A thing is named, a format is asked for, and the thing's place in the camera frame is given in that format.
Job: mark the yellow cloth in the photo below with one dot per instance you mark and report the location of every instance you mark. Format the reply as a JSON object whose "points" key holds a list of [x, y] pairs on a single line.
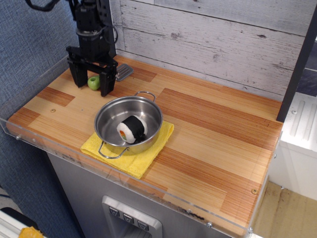
{"points": [[132, 164]]}

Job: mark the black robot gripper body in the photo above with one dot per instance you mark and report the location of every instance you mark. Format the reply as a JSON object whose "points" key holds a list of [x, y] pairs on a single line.
{"points": [[92, 52]]}

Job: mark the clear acrylic table guard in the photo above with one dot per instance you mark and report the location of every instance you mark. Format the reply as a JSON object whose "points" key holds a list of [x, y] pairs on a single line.
{"points": [[220, 150]]}

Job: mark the black vertical post right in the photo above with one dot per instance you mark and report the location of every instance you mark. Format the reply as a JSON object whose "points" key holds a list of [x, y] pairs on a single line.
{"points": [[299, 68]]}

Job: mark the yellow black object bottom left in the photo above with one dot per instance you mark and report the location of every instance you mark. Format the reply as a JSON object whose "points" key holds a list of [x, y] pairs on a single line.
{"points": [[14, 224]]}

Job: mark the stainless steel pot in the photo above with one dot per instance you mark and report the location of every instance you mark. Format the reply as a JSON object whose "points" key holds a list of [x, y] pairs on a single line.
{"points": [[142, 104]]}

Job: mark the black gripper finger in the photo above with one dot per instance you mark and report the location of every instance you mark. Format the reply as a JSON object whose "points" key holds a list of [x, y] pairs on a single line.
{"points": [[107, 82], [78, 72]]}

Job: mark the white appliance at right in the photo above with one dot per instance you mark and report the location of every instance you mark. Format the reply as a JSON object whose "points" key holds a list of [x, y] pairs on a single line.
{"points": [[294, 165]]}

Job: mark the green handled grey spatula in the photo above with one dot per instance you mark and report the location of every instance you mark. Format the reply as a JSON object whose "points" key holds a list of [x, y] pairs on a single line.
{"points": [[123, 71]]}

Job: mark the toy sushi roll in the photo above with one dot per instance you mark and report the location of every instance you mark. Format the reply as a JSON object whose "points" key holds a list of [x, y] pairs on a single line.
{"points": [[132, 129]]}

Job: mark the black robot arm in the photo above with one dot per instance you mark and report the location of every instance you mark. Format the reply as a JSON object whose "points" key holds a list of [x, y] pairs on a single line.
{"points": [[86, 16]]}

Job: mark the grey cabinet with dispenser panel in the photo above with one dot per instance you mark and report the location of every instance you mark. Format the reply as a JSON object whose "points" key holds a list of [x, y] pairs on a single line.
{"points": [[111, 207]]}

